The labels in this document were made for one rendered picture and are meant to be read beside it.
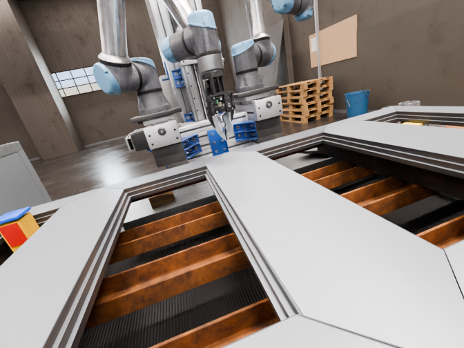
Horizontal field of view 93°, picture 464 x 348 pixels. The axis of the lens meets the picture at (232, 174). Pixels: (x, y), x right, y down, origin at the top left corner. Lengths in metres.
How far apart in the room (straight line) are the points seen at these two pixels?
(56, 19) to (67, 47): 0.98
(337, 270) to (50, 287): 0.40
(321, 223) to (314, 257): 0.07
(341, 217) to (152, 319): 0.55
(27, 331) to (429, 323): 0.42
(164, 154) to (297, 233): 0.78
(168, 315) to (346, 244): 0.52
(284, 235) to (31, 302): 0.37
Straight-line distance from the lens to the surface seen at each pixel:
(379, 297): 0.28
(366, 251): 0.33
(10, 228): 0.79
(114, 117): 11.99
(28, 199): 1.26
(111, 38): 1.01
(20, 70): 11.88
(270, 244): 0.34
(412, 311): 0.28
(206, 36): 0.71
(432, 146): 0.68
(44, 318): 0.40
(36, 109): 11.73
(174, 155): 1.02
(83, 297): 0.43
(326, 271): 0.30
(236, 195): 0.49
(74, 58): 12.38
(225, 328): 0.45
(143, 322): 0.74
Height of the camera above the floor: 1.06
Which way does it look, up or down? 21 degrees down
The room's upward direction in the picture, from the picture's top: 13 degrees counter-clockwise
